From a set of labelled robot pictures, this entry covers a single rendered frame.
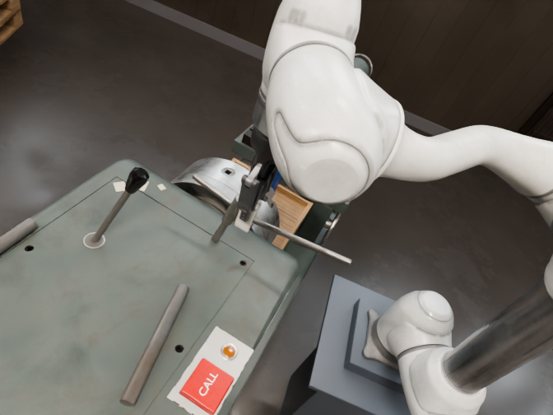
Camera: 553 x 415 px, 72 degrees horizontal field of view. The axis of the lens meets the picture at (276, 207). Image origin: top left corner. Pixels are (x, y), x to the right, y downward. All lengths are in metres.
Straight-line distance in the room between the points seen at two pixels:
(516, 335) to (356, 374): 0.60
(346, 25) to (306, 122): 0.17
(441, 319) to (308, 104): 0.92
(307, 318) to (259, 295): 1.53
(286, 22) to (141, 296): 0.49
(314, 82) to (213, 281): 0.47
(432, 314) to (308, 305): 1.23
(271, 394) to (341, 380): 0.77
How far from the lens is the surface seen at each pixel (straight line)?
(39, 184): 2.65
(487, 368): 0.99
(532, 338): 0.89
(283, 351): 2.14
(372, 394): 1.36
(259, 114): 0.56
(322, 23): 0.47
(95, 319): 0.69
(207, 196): 0.93
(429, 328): 1.17
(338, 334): 1.38
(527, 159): 0.73
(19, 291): 0.74
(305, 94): 0.36
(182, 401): 0.65
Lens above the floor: 1.88
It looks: 44 degrees down
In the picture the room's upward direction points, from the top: 23 degrees clockwise
